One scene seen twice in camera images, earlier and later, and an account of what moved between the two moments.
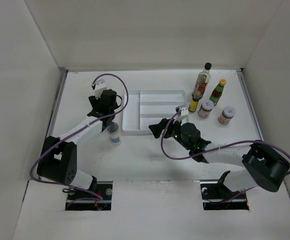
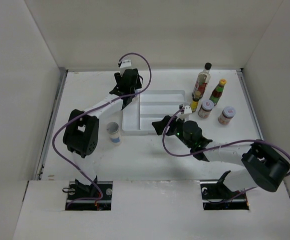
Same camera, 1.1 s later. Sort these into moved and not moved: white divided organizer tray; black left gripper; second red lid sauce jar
Moved: black left gripper
Not moved: second red lid sauce jar; white divided organizer tray
